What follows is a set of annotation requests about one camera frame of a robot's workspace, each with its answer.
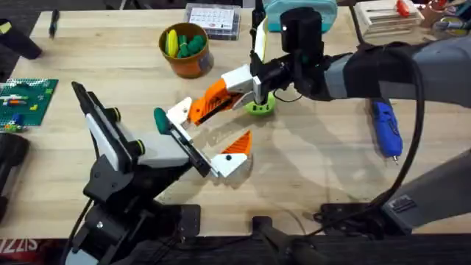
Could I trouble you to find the black rail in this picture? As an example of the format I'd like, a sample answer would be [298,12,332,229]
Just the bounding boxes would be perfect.
[0,233,471,265]

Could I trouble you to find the right wrist upright plate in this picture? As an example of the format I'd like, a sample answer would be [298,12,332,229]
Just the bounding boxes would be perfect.
[251,0,269,64]

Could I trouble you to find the thin black cable loop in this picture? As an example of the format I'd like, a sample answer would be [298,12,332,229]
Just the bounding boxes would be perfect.
[273,88,303,104]

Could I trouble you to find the green toy vegetable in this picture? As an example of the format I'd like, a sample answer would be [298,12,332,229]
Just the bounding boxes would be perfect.
[153,107,173,136]

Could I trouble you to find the pale stacked box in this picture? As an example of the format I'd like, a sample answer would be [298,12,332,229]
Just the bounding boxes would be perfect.
[354,0,425,31]

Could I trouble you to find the green disc with holes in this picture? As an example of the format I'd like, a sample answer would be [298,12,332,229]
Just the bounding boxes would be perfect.
[244,91,277,117]

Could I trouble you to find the black pen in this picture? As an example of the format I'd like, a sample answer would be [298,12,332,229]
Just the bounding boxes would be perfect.
[48,8,60,40]

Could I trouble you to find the teal zip pouch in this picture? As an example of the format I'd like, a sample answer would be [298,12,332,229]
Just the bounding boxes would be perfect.
[262,0,339,34]

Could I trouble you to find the orange tub with toys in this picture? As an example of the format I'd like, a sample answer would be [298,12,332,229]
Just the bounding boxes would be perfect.
[158,22,215,80]

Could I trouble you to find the green board with blocks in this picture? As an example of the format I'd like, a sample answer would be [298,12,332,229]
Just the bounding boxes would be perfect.
[0,77,60,133]

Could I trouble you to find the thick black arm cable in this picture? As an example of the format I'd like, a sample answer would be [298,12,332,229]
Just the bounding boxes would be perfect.
[312,46,427,237]

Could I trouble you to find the wrist upright plate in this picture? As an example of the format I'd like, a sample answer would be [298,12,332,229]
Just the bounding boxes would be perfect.
[71,80,146,172]
[251,0,269,64]

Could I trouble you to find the orange ribbed wedge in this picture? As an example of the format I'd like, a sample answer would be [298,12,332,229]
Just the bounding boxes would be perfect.
[187,91,242,127]

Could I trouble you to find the clear plastic screw box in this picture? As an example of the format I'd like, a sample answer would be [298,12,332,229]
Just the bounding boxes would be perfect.
[183,2,242,41]

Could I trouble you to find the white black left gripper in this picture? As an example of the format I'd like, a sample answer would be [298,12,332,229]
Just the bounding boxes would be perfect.
[132,96,254,193]

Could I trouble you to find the left wrist upright plate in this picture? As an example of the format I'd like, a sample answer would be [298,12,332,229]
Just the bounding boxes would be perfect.
[71,80,146,172]

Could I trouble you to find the black camera stand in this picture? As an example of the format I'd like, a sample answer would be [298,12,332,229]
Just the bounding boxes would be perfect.
[251,216,332,265]

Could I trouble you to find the blue electric screwdriver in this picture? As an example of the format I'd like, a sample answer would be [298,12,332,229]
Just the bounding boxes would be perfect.
[371,98,404,166]

